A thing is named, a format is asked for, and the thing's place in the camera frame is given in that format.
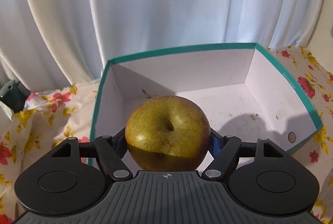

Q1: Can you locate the brownish yellow pear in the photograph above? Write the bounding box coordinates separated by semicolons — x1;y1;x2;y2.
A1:
125;95;211;171

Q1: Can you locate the teal cardboard box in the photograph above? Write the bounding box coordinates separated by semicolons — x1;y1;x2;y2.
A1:
87;42;324;166

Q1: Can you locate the floral tablecloth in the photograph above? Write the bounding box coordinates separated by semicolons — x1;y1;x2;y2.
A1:
1;47;332;223

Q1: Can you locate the dark green object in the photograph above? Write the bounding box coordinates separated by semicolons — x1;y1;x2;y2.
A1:
1;80;30;113

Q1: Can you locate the white curtain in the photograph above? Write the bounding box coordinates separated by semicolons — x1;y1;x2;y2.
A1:
1;0;322;92

